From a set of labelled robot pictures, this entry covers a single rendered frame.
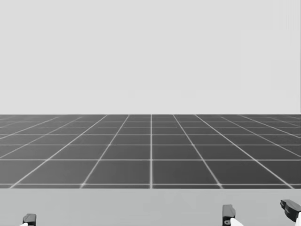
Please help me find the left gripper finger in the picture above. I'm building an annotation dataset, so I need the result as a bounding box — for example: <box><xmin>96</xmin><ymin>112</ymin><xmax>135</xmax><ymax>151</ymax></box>
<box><xmin>18</xmin><ymin>213</ymin><xmax>37</xmax><ymax>226</ymax></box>

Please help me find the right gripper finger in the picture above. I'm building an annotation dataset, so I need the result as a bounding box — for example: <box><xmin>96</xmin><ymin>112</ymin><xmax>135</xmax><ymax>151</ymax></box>
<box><xmin>279</xmin><ymin>199</ymin><xmax>301</xmax><ymax>226</ymax></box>
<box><xmin>222</xmin><ymin>204</ymin><xmax>245</xmax><ymax>226</ymax></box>

